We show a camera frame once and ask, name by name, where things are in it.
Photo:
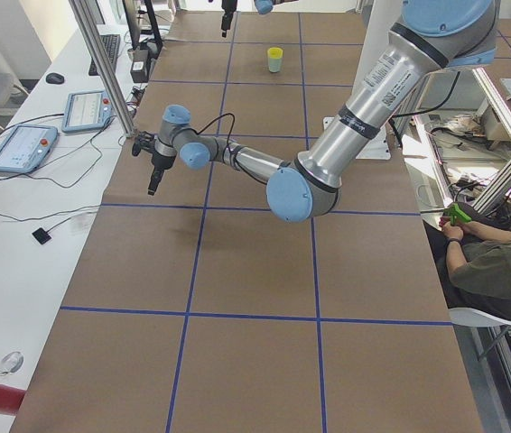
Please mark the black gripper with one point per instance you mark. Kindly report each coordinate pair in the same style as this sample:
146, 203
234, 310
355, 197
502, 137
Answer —
160, 161
226, 7

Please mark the yellow plastic cup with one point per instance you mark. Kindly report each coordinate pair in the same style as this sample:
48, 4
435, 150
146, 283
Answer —
274, 53

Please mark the green plastic cup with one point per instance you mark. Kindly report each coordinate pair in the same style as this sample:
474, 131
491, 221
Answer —
274, 64

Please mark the blue teach pendant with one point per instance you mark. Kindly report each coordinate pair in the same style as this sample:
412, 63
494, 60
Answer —
25, 148
86, 111

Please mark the black box with label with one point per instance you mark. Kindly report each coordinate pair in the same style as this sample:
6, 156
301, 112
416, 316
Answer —
139, 67

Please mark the black phone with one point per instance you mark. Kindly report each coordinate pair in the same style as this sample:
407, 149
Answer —
41, 235

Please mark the black computer mouse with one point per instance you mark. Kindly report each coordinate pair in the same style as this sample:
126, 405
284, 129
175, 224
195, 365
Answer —
54, 78

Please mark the green handheld tool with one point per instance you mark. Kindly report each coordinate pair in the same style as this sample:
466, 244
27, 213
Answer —
454, 215

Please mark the seated person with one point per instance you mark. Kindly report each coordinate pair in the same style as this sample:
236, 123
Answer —
473, 261

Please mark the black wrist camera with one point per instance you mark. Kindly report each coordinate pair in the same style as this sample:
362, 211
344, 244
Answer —
144, 141

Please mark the aluminium frame post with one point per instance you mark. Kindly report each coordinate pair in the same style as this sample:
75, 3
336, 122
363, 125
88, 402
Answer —
89, 31

